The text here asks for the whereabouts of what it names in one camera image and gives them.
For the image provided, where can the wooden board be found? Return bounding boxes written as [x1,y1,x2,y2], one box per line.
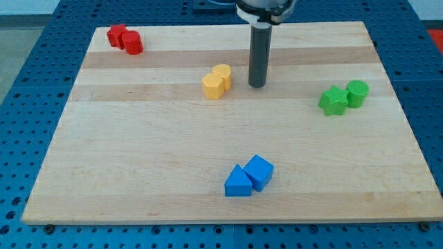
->
[22,21,442,225]

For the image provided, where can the green star block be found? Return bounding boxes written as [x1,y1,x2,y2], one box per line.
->
[318,85,349,116]

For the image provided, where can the blue triangle block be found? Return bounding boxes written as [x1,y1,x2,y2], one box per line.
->
[224,165,252,197]

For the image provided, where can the white black robot end flange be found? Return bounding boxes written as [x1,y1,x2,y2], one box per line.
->
[235,0,297,25]

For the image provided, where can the red star block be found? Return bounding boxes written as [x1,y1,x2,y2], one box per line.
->
[107,24,127,50]

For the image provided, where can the green cylinder block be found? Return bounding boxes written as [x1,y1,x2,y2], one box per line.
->
[347,80,370,109]

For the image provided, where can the yellow pentagon block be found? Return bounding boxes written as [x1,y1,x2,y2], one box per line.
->
[201,73,224,100]

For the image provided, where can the red cylinder block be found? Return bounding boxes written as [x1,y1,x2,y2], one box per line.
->
[122,30,143,55]

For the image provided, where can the blue cube block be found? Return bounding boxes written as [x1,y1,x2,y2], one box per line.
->
[243,155,274,192]

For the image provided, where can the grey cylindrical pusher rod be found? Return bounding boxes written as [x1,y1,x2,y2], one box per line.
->
[248,24,272,88]

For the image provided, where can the yellow heart block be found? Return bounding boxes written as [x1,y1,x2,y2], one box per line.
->
[211,64,232,91]

